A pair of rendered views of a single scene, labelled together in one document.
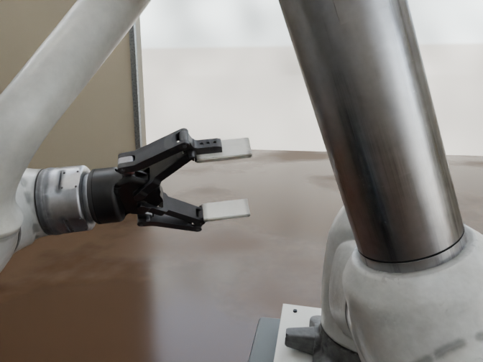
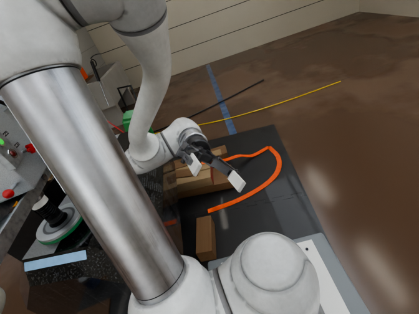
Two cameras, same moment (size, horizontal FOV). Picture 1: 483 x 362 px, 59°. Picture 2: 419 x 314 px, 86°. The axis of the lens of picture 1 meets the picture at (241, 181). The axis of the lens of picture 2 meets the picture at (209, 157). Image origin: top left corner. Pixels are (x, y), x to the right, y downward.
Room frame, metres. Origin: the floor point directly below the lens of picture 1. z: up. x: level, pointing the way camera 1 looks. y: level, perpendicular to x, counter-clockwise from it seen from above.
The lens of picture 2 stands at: (0.54, -0.41, 1.52)
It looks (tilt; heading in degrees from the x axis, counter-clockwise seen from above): 36 degrees down; 86
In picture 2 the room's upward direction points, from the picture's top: 21 degrees counter-clockwise
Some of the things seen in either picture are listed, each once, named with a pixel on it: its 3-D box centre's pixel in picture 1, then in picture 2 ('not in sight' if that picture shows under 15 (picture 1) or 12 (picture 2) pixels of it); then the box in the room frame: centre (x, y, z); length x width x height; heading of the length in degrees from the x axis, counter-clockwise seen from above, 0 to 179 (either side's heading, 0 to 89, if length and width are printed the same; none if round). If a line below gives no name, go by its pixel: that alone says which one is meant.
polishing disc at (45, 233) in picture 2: not in sight; (60, 220); (-0.17, 0.47, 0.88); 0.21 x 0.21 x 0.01
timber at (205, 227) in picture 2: not in sight; (206, 237); (0.37, 0.65, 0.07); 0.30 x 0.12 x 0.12; 75
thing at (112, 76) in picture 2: not in sight; (108, 96); (-0.56, 4.24, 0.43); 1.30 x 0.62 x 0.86; 80
